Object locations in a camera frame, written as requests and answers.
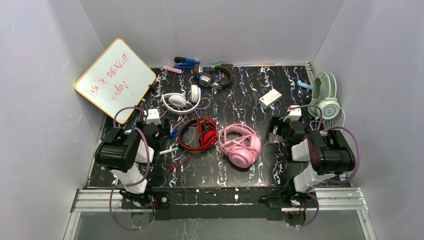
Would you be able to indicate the blue black tool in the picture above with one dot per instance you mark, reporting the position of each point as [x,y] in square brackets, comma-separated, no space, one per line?
[185,63]

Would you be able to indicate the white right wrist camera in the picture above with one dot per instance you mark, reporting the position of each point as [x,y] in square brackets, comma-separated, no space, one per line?
[294,113]

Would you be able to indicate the white red small box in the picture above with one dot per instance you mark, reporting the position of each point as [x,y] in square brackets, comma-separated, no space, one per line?
[269,98]

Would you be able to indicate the light blue pen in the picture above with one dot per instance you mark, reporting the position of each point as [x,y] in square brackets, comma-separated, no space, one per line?
[305,85]

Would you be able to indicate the white board yellow frame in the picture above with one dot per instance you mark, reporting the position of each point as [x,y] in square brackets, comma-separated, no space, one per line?
[119,78]

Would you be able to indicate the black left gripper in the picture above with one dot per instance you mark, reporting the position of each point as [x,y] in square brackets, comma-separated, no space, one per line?
[164,126]

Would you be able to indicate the mint green headphones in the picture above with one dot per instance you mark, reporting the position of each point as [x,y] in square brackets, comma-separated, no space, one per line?
[324,106]

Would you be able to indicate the brown headphones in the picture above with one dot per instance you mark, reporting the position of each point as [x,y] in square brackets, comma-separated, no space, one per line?
[207,76]

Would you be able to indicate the black table front rail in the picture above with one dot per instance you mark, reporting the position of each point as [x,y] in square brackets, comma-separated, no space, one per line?
[174,203]

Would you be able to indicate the red headphones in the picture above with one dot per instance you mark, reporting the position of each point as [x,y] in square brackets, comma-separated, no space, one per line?
[206,131]

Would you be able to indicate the pink headphones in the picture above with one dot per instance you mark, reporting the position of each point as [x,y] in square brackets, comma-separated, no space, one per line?
[241,144]

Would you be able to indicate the white headphones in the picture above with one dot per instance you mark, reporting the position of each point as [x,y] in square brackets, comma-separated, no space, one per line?
[178,100]

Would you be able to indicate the pink marker pen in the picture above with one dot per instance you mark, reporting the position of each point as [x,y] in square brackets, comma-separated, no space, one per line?
[172,69]

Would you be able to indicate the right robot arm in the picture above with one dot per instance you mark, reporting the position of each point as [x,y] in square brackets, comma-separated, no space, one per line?
[327,155]

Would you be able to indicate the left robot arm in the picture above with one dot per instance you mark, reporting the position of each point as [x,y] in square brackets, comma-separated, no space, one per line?
[122,153]

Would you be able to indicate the white green marker pen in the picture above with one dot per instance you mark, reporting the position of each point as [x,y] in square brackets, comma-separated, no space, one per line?
[163,152]

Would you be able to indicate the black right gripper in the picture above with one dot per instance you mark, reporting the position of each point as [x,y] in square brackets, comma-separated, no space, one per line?
[276,124]

